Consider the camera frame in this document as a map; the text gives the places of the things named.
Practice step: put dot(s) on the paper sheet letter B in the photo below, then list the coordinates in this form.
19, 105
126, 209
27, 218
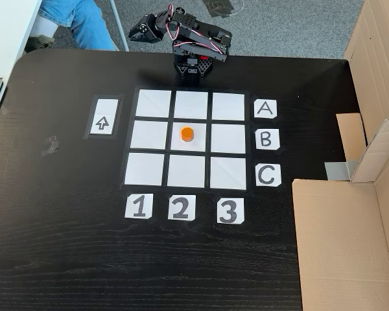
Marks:
275, 145

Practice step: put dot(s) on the paper sheet number 2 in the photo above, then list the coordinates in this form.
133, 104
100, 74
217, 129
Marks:
172, 199

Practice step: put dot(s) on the white table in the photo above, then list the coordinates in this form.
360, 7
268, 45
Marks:
6, 35

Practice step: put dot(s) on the large brown cardboard screen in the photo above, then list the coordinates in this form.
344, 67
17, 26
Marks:
337, 246

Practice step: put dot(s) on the white metal table leg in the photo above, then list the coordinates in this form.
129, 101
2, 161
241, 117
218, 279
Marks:
119, 26

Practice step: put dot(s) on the round orange token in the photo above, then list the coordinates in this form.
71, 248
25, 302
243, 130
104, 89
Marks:
187, 134

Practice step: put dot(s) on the paper sheet letter A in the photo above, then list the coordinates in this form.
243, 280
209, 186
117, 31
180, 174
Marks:
257, 115

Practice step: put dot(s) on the white paper grid square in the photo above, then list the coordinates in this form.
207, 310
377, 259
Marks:
228, 138
144, 169
228, 106
191, 104
149, 135
186, 171
154, 103
228, 173
201, 142

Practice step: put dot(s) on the person's leg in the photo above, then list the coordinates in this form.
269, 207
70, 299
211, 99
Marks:
84, 22

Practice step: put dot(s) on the paper sheet number 1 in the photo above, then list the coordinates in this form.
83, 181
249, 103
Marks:
129, 214

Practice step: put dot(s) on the white arrow paper sheet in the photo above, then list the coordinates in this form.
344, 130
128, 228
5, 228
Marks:
103, 108

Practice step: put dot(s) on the black floor tape patch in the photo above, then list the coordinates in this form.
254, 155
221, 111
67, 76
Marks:
222, 8

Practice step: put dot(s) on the person's foot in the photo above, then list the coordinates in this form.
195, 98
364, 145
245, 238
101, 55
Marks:
40, 43

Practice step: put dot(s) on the paper sheet number 3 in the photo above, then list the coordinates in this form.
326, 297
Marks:
221, 202

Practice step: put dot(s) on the paper sheet letter C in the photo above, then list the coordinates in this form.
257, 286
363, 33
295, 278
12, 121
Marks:
277, 183

